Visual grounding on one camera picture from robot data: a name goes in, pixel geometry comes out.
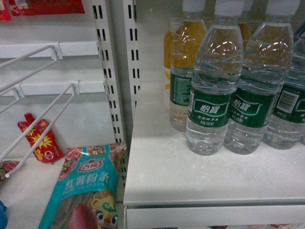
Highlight slotted shelf upright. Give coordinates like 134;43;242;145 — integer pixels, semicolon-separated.
91;0;127;187
122;0;141;113

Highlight back-left water bottle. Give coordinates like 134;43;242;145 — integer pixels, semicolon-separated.
170;0;207;132

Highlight red snack bag top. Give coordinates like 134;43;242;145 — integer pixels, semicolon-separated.
8;0;85;16

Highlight right barcode water bottle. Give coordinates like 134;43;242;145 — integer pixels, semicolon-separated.
263;34;305;150

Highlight yellow drink bottle behind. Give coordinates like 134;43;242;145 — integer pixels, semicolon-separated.
163;17;181;101

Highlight red spouted sauce pouch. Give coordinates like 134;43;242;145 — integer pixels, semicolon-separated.
17;113;65;164

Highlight red snack bag corner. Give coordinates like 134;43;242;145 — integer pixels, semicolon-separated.
0;0;11;21

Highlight left slotted shelf upright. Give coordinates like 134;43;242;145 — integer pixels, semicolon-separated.
91;0;127;187

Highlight lower white wire hook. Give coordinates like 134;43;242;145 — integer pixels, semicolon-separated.
0;80;81;178

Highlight blue object bottom-left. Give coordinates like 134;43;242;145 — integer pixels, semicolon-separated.
0;201;8;229

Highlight right slotted shelf upright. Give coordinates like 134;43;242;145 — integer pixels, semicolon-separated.
122;0;141;113

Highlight front-left green label water bottle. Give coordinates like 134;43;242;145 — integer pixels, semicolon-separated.
186;0;244;156

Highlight floral packet left edge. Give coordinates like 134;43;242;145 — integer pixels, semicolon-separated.
0;160;20;185

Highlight teal sweet potato noodle bag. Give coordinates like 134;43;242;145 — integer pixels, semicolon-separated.
39;143;126;229

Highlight upper white wire hook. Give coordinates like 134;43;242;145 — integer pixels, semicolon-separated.
0;44;62;95

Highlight white wire hook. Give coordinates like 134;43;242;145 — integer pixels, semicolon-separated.
0;44;62;95
0;80;81;178

